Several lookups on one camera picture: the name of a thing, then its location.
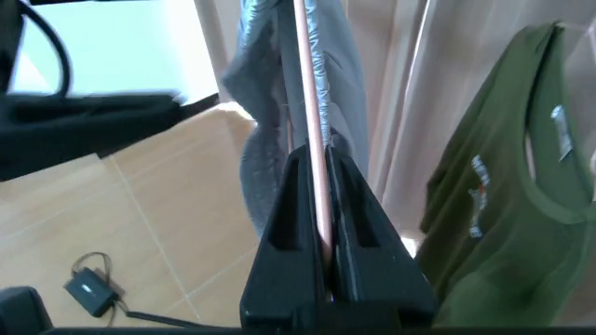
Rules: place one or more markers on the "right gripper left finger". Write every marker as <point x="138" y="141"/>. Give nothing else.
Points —
<point x="279" y="279"/>

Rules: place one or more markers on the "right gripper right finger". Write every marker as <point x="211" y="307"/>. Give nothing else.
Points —
<point x="377" y="279"/>

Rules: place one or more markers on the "pale grey shorts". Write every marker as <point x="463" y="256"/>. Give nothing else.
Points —
<point x="261" y="177"/>

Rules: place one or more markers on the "green long-sleeved shirt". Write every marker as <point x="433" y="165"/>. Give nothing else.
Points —
<point x="503" y="242"/>

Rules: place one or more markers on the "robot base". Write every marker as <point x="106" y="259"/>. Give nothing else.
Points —
<point x="21" y="312"/>

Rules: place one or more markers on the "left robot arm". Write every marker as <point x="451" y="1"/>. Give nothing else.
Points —
<point x="70" y="135"/>

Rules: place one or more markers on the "beige curtain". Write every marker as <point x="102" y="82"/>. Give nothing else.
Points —
<point x="410" y="93"/>

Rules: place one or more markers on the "small black box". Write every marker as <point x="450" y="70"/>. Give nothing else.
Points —
<point x="90" y="292"/>

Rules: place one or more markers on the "window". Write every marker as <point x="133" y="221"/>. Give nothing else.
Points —
<point x="130" y="46"/>

